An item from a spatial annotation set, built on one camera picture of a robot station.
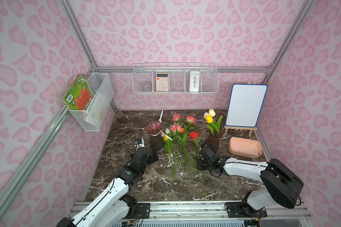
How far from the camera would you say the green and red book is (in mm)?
666

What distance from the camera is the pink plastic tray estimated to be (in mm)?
935

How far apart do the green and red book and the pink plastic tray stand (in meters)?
0.93
